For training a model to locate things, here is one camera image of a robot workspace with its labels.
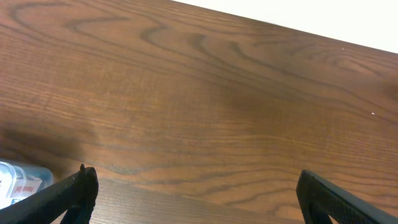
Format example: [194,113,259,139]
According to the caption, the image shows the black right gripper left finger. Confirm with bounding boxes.
[1,164,99,224]

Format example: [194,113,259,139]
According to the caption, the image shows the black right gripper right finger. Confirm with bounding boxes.
[296,170,397,224]

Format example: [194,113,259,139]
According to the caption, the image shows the clear plastic container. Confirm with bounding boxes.
[1,159,54,209]

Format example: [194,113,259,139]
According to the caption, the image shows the white medicine box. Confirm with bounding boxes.
[9,182,41,199]

